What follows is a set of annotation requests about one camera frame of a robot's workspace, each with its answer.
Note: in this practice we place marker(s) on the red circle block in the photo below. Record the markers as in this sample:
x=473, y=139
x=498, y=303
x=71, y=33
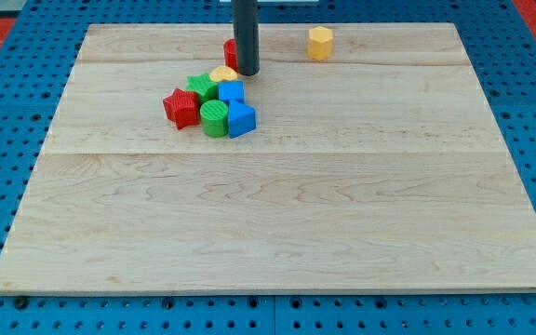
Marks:
x=229, y=54

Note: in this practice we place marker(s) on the blue triangle block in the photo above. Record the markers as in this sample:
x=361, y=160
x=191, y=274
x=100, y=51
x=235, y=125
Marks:
x=241, y=119

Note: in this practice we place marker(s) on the light wooden board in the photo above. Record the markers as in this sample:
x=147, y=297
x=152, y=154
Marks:
x=381, y=170

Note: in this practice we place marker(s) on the red star block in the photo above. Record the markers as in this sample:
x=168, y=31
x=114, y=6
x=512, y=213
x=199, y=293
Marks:
x=182, y=108

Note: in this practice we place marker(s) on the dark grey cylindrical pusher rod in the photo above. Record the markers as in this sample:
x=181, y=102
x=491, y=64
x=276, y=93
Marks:
x=246, y=35

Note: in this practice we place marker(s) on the yellow hexagon block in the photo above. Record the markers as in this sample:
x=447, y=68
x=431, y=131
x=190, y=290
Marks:
x=320, y=43

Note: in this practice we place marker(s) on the green star block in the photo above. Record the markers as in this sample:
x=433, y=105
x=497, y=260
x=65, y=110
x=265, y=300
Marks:
x=203, y=86

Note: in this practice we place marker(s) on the yellow heart block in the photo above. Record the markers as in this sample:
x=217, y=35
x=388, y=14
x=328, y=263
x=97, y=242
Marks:
x=223, y=73

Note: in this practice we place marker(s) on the green cylinder block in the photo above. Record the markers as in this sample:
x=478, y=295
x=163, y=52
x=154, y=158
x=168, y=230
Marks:
x=214, y=118

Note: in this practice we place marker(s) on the blue cube block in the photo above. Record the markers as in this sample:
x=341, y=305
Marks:
x=231, y=91

